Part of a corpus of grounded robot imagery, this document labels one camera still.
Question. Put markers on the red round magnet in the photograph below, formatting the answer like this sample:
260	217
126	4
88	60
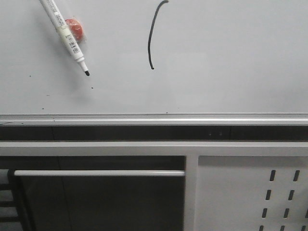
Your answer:
76	28

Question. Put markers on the white whiteboard marker pen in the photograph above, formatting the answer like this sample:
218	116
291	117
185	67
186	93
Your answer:
65	34

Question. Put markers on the white perforated pegboard panel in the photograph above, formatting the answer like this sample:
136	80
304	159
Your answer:
252	194

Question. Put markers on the white horizontal metal rod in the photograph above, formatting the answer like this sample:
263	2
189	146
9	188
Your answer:
98	173

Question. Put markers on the white metal stand frame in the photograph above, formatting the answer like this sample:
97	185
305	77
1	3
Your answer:
192	151

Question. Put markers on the white whiteboard with aluminium frame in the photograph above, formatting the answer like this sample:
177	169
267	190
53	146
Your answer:
185	62

